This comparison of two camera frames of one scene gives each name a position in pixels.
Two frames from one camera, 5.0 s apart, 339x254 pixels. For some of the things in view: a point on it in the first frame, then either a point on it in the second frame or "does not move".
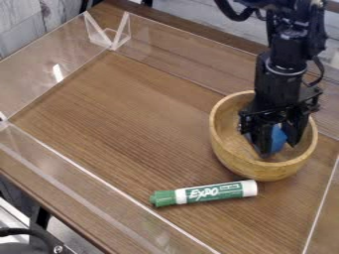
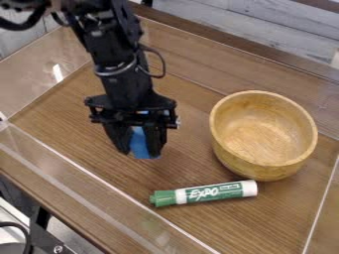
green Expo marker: (205, 192) does not move
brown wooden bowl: (235, 150) does not move
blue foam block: (277, 139) -> (137, 143)
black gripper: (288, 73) -> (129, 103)
